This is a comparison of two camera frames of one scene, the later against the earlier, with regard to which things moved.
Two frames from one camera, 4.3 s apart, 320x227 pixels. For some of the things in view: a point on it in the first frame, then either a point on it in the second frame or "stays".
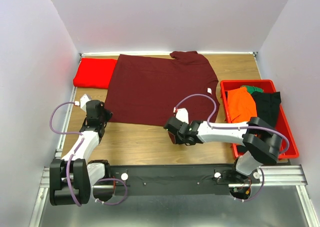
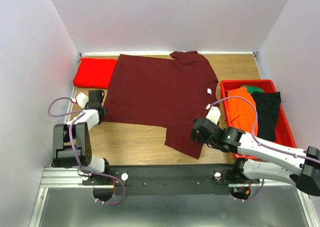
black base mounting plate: (174, 180) stays
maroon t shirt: (146, 90) stays
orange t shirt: (241, 106) stays
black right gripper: (171, 126) to (196, 133)
